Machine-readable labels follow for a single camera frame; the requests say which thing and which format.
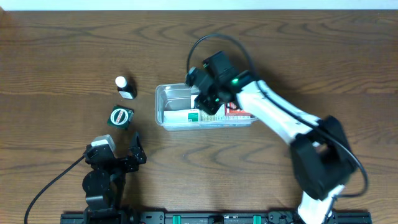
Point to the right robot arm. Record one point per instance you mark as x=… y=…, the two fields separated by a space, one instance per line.
x=321 y=158

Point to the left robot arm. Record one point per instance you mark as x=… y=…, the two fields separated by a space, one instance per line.
x=104 y=185

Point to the black mounting rail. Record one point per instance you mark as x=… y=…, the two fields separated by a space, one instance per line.
x=275 y=217

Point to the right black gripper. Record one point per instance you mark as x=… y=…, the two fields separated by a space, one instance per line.
x=204 y=101

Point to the red orange medicine box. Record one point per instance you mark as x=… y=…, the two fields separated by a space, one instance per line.
x=232 y=110

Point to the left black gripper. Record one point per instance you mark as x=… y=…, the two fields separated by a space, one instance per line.
x=119 y=162

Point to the dark bottle white cap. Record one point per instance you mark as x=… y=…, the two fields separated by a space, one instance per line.
x=126 y=90

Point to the clear plastic container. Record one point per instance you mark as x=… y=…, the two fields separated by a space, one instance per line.
x=172 y=97

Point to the white Panadol box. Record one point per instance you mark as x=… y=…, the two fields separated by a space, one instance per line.
x=182 y=116

